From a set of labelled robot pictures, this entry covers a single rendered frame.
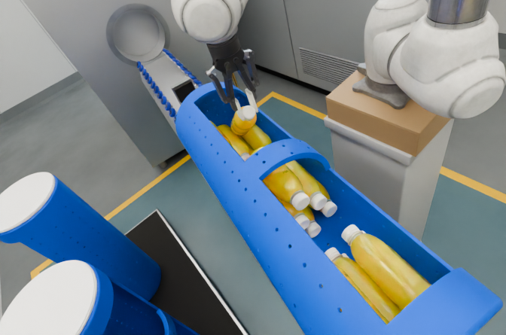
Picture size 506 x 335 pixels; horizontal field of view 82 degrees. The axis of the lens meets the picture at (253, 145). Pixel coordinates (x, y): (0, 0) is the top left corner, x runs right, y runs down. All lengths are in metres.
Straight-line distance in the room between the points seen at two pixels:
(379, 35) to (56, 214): 1.27
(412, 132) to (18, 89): 5.15
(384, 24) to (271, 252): 0.61
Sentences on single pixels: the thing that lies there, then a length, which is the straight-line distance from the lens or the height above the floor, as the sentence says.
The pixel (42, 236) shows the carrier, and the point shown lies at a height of 0.93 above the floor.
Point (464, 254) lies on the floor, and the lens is 1.96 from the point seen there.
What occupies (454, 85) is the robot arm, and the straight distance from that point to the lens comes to 0.71.
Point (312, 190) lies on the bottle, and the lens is 0.73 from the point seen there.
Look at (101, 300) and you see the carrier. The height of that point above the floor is 1.01.
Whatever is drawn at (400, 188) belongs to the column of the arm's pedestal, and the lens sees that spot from 1.10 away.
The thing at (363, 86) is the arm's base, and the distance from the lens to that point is 1.01.
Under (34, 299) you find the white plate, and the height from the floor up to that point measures 1.04.
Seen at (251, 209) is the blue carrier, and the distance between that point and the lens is 0.63.
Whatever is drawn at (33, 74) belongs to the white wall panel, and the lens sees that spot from 5.37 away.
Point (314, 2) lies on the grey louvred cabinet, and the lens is 2.40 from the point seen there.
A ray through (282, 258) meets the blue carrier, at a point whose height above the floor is 1.19.
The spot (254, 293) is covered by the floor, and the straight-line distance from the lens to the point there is 1.86.
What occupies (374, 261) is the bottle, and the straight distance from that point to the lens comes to 0.63.
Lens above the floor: 1.71
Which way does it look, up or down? 43 degrees down
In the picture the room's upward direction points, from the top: 21 degrees counter-clockwise
